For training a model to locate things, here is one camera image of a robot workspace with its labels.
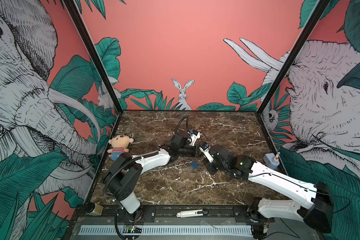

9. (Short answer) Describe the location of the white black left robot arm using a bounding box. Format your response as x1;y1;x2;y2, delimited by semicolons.
103;130;201;216

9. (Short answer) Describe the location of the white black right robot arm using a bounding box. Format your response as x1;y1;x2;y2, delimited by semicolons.
199;143;334;234

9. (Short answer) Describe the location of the blue padlock right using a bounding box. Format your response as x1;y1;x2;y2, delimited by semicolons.
191;162;198;169

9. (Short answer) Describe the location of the white utility knife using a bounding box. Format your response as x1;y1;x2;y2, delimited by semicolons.
176;209;209;218

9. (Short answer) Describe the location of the plush doll striped shirt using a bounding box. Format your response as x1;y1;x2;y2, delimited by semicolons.
107;135;134;161

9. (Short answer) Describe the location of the small green circuit board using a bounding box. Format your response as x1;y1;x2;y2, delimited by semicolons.
123;225;143;235

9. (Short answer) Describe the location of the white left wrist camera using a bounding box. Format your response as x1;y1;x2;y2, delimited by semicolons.
189;130;201;147

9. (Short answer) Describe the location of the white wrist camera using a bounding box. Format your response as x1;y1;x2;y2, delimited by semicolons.
199;142;214;163
189;130;201;147

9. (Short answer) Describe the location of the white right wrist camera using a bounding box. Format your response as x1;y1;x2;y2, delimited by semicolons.
199;142;214;163

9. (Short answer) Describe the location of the black front mounting rail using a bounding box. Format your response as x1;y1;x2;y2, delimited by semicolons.
74;204;275;224

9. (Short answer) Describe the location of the white slotted cable duct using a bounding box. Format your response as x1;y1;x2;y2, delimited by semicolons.
78;225;253;237

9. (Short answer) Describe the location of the black left frame post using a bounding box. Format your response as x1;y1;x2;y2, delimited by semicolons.
62;0;124;113

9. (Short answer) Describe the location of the black frame post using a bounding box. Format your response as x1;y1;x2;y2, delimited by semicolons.
62;0;124;113
257;0;331;115

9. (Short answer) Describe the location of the black right frame post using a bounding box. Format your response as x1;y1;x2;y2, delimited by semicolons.
257;0;331;115

